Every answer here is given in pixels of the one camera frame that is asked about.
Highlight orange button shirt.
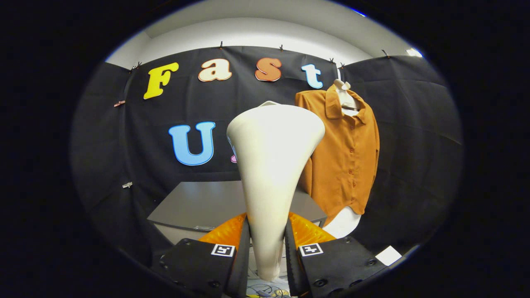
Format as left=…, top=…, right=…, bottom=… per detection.
left=295, top=85, right=381, bottom=226

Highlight white rounded base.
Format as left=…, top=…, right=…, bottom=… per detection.
left=322, top=206, right=362, bottom=239

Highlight row of black clips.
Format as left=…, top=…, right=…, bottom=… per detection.
left=130, top=41, right=390, bottom=70

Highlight white garment steamer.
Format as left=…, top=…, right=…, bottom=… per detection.
left=226, top=101, right=326, bottom=283

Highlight black backdrop cloth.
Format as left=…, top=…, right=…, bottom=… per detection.
left=70, top=46, right=464, bottom=265

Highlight tangled cables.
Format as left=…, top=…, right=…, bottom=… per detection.
left=246, top=277, right=290, bottom=298

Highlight grey cabinet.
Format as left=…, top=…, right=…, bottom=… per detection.
left=147, top=180, right=328, bottom=249

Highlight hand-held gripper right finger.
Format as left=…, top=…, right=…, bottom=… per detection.
left=284, top=212, right=388, bottom=298

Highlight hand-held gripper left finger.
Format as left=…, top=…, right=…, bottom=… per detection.
left=151, top=212, right=251, bottom=298

